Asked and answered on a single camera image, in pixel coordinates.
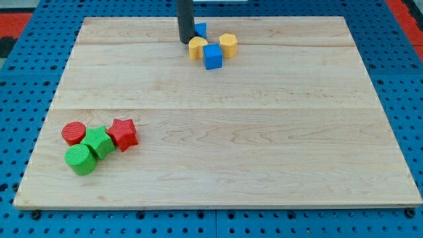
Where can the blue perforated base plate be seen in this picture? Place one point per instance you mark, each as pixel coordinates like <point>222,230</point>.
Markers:
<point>31,74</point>

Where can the red star block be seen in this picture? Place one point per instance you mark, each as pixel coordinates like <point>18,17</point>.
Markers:
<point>123,133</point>

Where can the green cylinder block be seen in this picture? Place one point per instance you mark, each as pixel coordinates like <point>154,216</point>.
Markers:
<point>80,159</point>

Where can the small blue block behind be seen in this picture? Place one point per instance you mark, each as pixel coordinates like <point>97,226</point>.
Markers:
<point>200,30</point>

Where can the yellow heart block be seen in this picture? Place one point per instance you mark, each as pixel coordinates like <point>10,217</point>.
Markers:
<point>195,47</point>

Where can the wooden board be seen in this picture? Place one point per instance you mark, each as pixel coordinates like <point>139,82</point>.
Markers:
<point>291,122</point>

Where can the red cylinder block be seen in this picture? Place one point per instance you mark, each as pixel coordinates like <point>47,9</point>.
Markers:
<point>73,133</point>

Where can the blue cube block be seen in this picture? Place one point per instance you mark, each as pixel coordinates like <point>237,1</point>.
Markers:
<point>212,56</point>

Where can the yellow hexagon block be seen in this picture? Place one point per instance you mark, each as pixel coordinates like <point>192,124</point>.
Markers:
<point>229,45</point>

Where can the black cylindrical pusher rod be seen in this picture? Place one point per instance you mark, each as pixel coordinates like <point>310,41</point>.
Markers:
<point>185,18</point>

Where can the green star block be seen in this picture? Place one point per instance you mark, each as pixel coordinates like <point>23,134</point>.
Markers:
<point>99,142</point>

